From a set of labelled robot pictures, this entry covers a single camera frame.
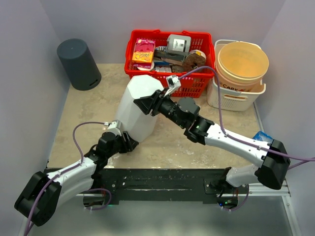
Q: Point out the blue plastic bag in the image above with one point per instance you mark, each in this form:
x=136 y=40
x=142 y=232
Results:
x=261 y=136

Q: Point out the red plastic shopping basket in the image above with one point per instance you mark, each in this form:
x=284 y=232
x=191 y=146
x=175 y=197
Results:
x=194 y=82

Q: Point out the grey white device box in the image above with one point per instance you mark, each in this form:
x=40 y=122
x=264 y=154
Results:
x=178 y=44

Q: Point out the white perforated storage basket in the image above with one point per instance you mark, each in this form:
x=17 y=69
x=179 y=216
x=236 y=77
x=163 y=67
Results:
x=228 y=96

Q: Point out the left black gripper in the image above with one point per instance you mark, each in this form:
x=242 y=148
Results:
x=126 y=141

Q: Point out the dark flat box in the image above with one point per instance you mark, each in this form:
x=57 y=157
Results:
x=169 y=57

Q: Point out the dark blue bucket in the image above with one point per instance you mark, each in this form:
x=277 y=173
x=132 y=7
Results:
x=79 y=64

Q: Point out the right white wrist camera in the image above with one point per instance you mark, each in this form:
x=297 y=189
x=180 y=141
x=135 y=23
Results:
x=173 y=84

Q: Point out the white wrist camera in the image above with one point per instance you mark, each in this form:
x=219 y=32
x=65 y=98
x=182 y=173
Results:
x=173 y=84
x=113 y=127

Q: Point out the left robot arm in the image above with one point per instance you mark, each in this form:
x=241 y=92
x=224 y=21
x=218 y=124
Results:
x=44 y=193

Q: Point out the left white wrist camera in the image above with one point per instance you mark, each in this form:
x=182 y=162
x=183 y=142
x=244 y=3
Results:
x=113 y=127

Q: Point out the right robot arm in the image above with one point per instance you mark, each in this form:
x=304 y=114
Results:
x=269 y=163

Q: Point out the pink yellow snack box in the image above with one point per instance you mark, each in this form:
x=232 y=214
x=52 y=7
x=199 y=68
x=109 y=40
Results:
x=143 y=51

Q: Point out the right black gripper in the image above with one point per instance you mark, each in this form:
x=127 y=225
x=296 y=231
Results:
x=156 y=103

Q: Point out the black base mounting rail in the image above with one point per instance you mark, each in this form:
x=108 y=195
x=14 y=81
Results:
x=178 y=185

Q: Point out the orange translucent bucket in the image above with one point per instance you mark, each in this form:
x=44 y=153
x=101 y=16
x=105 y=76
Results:
x=240 y=65

